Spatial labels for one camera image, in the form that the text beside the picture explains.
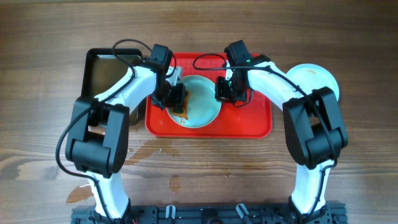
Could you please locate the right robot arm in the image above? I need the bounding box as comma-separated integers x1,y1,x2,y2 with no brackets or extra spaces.
215,40,348,223

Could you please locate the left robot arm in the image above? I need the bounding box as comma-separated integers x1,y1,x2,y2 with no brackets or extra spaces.
55,44,188,223

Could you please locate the black water basin tray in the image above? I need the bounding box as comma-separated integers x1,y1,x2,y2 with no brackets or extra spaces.
81,48,146,126

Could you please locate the left black cable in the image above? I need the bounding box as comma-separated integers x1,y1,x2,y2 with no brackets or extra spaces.
55,39,178,224

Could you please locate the red plastic serving tray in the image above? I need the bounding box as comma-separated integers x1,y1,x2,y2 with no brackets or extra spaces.
145,52,272,138

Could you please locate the white plate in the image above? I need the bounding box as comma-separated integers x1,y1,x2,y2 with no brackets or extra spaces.
167,75,221,128
286,63,340,101

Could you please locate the orange green scrub sponge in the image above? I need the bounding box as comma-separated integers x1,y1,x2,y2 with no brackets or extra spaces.
171,90,190,119

